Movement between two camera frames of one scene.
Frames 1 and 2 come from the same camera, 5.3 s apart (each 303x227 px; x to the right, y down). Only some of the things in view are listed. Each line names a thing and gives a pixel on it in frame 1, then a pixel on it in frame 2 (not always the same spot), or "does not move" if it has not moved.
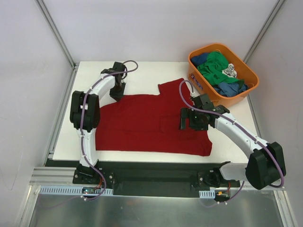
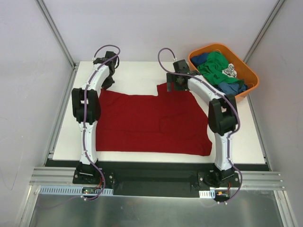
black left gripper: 117,91 to 110,79
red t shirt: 149,123 does not move
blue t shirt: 230,89 does not move
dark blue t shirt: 199,59 does not move
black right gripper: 185,118 to 171,82
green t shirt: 212,69 does not move
